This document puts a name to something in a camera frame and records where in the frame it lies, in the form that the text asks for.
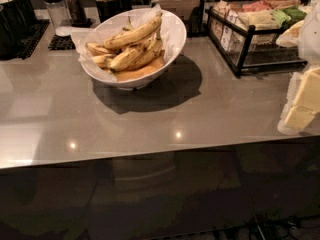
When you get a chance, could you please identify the small black rubber mat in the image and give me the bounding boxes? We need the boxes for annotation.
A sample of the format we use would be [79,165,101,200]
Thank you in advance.
[48,35,75,50]

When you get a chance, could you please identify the green tea packets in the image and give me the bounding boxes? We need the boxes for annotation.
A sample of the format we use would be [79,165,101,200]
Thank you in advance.
[272,7,306,27]

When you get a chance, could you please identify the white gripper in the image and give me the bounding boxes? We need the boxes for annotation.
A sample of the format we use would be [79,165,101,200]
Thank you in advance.
[293,3,320,113]

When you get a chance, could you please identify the glass salt shaker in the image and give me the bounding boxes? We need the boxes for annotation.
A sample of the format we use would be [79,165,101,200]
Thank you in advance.
[43,0,70,36]

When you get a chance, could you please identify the white ceramic bowl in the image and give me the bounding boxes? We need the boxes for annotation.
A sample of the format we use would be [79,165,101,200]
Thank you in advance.
[79,7,188,90]

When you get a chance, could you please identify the right yellow spotted banana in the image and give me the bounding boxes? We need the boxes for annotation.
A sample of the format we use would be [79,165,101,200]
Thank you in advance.
[128,31,163,70]

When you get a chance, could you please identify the black wire condiment rack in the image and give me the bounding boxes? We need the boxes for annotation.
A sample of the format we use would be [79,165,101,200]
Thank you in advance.
[205,0,306,76]

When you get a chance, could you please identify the white paper bowl liner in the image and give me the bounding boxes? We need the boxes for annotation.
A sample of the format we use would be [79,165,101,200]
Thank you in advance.
[70,4,181,84]

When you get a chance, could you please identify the pink sugar packets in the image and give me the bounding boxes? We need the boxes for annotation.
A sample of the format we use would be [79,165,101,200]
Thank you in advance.
[242,1,270,12]

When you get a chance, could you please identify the black round container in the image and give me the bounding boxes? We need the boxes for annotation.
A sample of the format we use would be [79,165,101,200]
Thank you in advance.
[0,0,37,59]

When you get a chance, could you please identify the small lower-left banana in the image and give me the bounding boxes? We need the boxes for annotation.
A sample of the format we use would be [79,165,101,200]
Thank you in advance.
[92,54,115,68]

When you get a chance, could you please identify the dark pepper grinder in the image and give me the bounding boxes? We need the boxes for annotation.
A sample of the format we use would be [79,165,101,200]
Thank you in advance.
[65,0,88,27]

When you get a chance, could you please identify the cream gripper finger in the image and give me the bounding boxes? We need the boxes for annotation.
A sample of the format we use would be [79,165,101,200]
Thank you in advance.
[283,106,317,130]

